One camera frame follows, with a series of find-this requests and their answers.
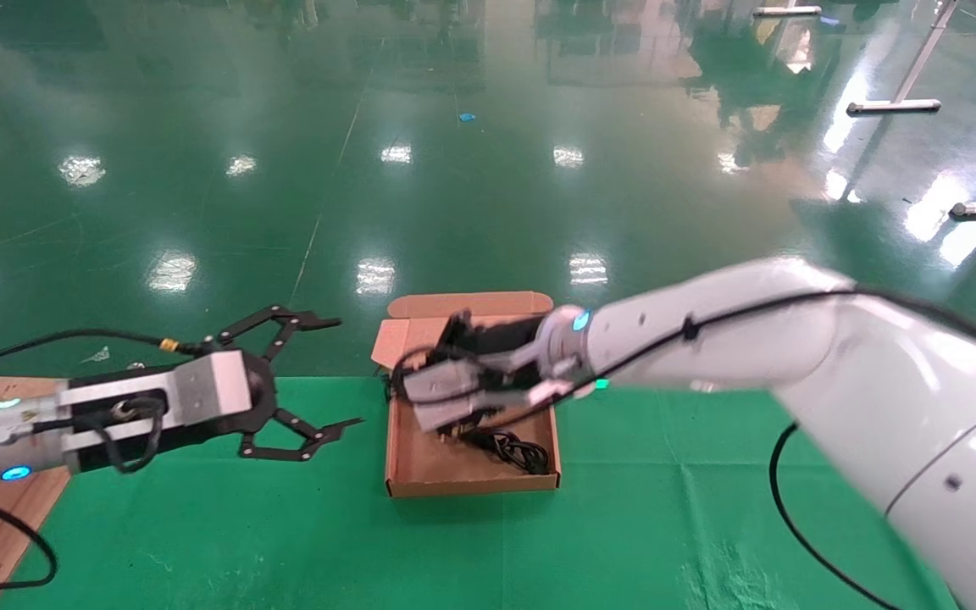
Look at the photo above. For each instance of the white floor scrap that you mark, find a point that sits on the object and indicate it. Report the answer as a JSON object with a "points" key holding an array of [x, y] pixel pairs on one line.
{"points": [[97, 356]]}

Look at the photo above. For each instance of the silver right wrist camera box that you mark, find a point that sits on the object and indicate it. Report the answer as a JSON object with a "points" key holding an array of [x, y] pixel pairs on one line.
{"points": [[454, 385]]}

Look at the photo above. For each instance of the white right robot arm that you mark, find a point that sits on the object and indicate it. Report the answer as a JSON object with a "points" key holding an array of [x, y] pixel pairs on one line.
{"points": [[878, 381]]}

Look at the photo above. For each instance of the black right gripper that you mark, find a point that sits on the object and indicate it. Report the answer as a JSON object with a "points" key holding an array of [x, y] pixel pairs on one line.
{"points": [[505, 339]]}

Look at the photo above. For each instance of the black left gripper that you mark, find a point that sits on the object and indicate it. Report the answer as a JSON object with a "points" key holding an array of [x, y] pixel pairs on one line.
{"points": [[263, 394]]}

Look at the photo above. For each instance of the open brown cardboard box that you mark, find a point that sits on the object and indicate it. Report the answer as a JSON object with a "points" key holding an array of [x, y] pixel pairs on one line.
{"points": [[429, 466]]}

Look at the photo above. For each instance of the white table leg with foot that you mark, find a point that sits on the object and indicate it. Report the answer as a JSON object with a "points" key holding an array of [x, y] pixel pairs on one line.
{"points": [[895, 106]]}

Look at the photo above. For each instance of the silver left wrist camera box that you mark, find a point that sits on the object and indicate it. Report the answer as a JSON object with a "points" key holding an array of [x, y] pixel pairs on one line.
{"points": [[208, 385]]}

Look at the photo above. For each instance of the green table cloth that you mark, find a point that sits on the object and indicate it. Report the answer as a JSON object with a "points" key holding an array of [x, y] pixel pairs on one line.
{"points": [[471, 551]]}

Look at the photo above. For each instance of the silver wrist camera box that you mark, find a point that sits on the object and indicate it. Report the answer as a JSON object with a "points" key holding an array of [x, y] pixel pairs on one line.
{"points": [[208, 385], [454, 385]]}

